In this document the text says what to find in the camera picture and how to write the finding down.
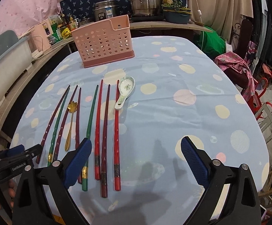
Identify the person's left hand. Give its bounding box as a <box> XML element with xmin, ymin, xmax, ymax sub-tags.
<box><xmin>0</xmin><ymin>179</ymin><xmax>17</xmax><ymax>209</ymax></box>

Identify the yellow oil bottle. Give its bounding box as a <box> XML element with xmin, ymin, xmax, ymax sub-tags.
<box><xmin>68</xmin><ymin>17</ymin><xmax>77</xmax><ymax>31</ymax></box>

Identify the white plastic storage bin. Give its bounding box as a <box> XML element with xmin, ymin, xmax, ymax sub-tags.
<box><xmin>0</xmin><ymin>30</ymin><xmax>33</xmax><ymax>106</ymax></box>

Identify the red chopstick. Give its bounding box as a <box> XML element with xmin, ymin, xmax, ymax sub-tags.
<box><xmin>113</xmin><ymin>79</ymin><xmax>122</xmax><ymax>192</ymax></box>
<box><xmin>94</xmin><ymin>79</ymin><xmax>103</xmax><ymax>180</ymax></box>

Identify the small lidded pot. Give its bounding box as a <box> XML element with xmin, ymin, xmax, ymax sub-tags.
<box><xmin>78</xmin><ymin>17</ymin><xmax>95</xmax><ymax>27</ymax></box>

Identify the pink perforated utensil basket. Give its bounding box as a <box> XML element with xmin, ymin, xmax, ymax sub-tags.
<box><xmin>72</xmin><ymin>15</ymin><xmax>135</xmax><ymax>68</ymax></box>

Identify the gold flower spoon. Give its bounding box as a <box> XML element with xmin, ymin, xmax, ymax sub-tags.
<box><xmin>64</xmin><ymin>101</ymin><xmax>78</xmax><ymax>151</ymax></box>

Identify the beige curtain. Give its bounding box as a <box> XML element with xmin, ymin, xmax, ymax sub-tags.
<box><xmin>188</xmin><ymin>0</ymin><xmax>253</xmax><ymax>41</ymax></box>

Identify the green bag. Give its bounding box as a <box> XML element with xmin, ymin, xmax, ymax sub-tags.
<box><xmin>194</xmin><ymin>26</ymin><xmax>226</xmax><ymax>60</ymax></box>

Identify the pink electric kettle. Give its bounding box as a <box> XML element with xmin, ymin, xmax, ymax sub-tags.
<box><xmin>30</xmin><ymin>19</ymin><xmax>53</xmax><ymax>52</ymax></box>

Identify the pink floral garment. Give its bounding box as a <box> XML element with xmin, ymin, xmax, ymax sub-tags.
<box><xmin>215</xmin><ymin>52</ymin><xmax>255</xmax><ymax>101</ymax></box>

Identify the blue bowl with vegetables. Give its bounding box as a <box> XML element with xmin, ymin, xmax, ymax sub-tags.
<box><xmin>162</xmin><ymin>4</ymin><xmax>192</xmax><ymax>24</ymax></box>

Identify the yellow snack packet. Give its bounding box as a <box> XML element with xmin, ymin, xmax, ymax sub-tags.
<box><xmin>61</xmin><ymin>27</ymin><xmax>72</xmax><ymax>39</ymax></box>

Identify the pink floral curtain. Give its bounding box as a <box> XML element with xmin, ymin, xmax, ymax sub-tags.
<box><xmin>0</xmin><ymin>0</ymin><xmax>61</xmax><ymax>36</ymax></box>

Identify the white ceramic soup spoon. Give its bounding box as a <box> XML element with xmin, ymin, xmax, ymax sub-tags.
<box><xmin>115</xmin><ymin>76</ymin><xmax>135</xmax><ymax>110</ymax></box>

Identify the blue planet-print tablecloth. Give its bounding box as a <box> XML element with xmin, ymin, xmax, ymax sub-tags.
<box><xmin>12</xmin><ymin>36</ymin><xmax>269</xmax><ymax>224</ymax></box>

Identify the stainless steel rice cooker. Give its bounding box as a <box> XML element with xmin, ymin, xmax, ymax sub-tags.
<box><xmin>93</xmin><ymin>0</ymin><xmax>119</xmax><ymax>21</ymax></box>

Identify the green chopstick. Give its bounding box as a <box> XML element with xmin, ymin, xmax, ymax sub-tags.
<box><xmin>47</xmin><ymin>90</ymin><xmax>69</xmax><ymax>167</ymax></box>
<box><xmin>82</xmin><ymin>85</ymin><xmax>98</xmax><ymax>191</ymax></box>

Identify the maroon chopstick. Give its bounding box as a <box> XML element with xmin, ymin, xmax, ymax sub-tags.
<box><xmin>52</xmin><ymin>86</ymin><xmax>78</xmax><ymax>162</ymax></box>
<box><xmin>74</xmin><ymin>87</ymin><xmax>83</xmax><ymax>184</ymax></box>
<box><xmin>101</xmin><ymin>85</ymin><xmax>110</xmax><ymax>198</ymax></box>
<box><xmin>36</xmin><ymin>86</ymin><xmax>70</xmax><ymax>164</ymax></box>

